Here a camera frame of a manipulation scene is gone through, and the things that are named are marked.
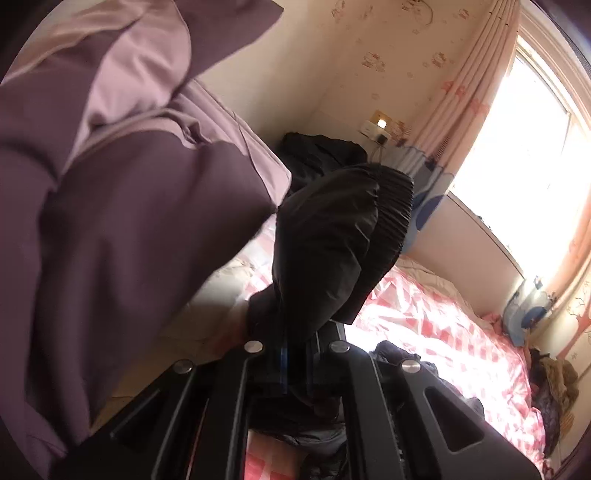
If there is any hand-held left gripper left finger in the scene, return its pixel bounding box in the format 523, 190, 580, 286
51, 340, 291, 480

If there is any purple jacket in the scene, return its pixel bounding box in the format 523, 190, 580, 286
0, 0, 293, 480

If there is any pink cartoon curtain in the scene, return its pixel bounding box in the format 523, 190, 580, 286
382, 0, 523, 256

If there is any black padded jacket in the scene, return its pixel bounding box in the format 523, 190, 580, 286
247, 162, 415, 467

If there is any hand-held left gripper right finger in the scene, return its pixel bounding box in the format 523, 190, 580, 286
308, 323, 542, 480

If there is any pink checkered bed sheet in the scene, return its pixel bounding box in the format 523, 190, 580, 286
194, 217, 548, 480

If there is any window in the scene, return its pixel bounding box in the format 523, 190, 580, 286
449, 18, 591, 296

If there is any blue patterned pillow right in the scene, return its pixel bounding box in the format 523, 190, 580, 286
501, 203, 591, 361

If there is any brown and dark clothes pile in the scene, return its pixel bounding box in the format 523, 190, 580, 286
527, 347, 581, 459

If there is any wall socket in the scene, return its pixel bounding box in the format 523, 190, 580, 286
361, 110, 394, 139

